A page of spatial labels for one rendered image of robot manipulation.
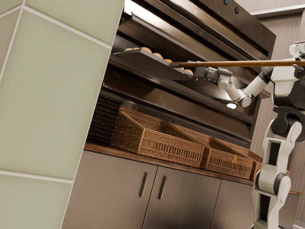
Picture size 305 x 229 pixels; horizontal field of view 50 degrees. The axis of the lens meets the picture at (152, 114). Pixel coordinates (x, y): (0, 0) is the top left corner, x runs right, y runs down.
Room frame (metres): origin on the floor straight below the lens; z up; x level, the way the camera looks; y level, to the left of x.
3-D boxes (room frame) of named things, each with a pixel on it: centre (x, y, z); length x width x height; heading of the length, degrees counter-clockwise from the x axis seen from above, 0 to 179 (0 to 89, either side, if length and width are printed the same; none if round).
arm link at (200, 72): (2.09, -0.25, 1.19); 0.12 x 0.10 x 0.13; 95
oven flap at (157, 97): (2.73, -0.31, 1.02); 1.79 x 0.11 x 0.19; 129
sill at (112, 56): (2.75, -0.29, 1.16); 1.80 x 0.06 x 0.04; 129
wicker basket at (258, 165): (2.93, -0.96, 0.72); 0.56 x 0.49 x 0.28; 129
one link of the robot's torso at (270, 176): (2.01, -0.82, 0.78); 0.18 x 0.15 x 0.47; 39
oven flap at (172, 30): (2.73, -0.31, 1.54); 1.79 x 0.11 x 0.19; 129
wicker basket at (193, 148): (2.16, -0.03, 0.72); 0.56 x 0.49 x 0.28; 131
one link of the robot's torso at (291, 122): (2.02, -0.83, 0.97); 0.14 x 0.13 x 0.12; 39
